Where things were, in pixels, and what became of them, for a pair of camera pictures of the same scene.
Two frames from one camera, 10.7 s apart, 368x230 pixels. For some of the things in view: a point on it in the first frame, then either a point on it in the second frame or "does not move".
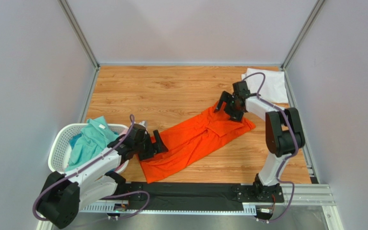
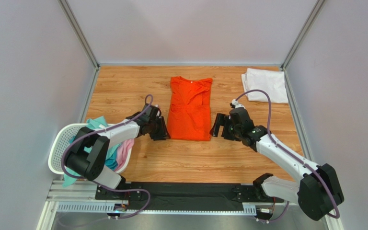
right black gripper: (231, 104) -> (225, 128)
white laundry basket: (60, 146) does not move
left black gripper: (159, 146) -> (163, 133)
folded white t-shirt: (274, 87) does not move
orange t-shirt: (192, 137) -> (189, 109)
